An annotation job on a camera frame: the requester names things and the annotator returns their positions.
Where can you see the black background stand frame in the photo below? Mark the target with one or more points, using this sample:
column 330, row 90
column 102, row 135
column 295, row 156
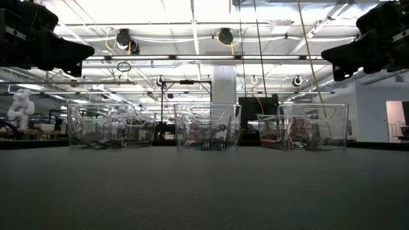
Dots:
column 187, row 81

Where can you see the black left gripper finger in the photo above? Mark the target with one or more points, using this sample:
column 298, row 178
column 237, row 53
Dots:
column 64, row 51
column 73, row 69

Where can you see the black monitor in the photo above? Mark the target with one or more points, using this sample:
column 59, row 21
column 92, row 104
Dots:
column 255, row 108

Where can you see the clear plastic bin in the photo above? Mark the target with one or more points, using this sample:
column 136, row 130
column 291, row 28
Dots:
column 207, row 127
column 96, row 127
column 319, row 127

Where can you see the long ceiling light rail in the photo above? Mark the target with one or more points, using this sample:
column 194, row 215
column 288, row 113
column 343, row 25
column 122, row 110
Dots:
column 204, row 57

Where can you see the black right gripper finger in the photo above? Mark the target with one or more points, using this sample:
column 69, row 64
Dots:
column 342, row 72
column 358, row 52

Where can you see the white pillar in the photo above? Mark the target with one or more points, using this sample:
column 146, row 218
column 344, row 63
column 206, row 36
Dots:
column 223, row 83

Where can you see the black table frame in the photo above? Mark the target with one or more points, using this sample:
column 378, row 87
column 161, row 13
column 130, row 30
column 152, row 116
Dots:
column 32, row 143

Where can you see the white humanoid robot figure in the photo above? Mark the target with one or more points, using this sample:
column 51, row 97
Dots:
column 20, row 108

